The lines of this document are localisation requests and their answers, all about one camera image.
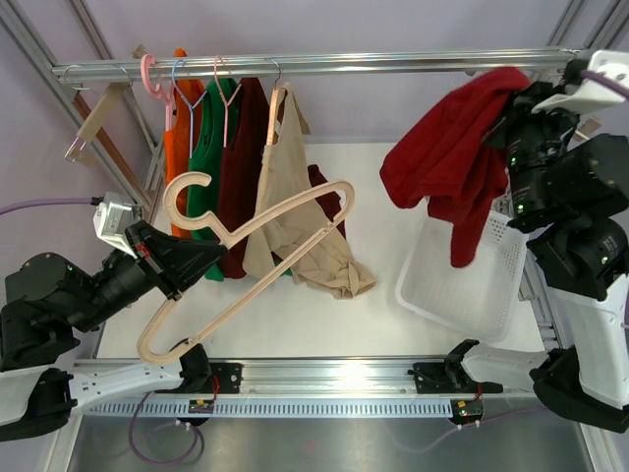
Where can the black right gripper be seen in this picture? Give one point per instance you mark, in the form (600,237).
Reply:
(520,114)

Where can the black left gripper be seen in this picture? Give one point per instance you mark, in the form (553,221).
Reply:
(174,264)

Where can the bright red t shirt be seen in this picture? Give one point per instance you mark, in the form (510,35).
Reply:
(444,158)

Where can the beige t shirt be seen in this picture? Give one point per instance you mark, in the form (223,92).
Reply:
(330,264)

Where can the wooden hanger with metal hook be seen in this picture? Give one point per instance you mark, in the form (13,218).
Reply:
(274,106)

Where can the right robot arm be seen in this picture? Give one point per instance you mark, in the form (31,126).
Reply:
(565,199)

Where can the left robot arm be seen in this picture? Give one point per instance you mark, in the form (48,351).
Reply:
(49,299)

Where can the wooden clip hanger right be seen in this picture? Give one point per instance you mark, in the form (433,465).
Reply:
(587,129)

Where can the wooden clip hanger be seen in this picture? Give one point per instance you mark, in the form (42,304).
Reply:
(97,117)
(587,129)

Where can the dark maroon t shirt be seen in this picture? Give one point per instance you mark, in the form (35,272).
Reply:
(241,167)

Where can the green t shirt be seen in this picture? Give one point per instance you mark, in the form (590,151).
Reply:
(207,155)

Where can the pink plastic hanger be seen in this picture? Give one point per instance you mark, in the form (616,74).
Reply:
(165,94)

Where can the orange t shirt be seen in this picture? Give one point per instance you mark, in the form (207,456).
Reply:
(176,140)

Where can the wooden clip hanger left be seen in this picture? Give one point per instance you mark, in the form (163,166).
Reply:
(97,117)

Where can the white plastic laundry basket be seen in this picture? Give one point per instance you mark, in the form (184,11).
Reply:
(478,299)

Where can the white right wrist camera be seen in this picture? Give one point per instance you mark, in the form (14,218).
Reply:
(604,83)

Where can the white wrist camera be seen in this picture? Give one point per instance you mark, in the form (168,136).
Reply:
(111,218)
(604,83)

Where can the metal clothes rail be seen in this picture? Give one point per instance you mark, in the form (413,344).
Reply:
(303,64)

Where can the aluminium frame posts left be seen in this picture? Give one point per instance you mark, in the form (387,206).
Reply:
(16,24)

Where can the aluminium frame posts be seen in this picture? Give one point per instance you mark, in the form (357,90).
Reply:
(586,25)
(16,24)

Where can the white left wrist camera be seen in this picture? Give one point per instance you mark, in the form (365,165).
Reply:
(111,218)

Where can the aluminium frame posts right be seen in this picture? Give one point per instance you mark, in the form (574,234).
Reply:
(586,25)

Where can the blue wire hanger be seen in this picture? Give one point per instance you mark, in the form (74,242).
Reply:
(187,98)

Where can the pink wire hanger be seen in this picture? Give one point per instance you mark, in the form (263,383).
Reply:
(223,98)

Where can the white slotted cable duct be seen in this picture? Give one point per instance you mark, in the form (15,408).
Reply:
(284,408)

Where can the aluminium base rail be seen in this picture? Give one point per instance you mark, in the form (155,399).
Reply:
(319,377)

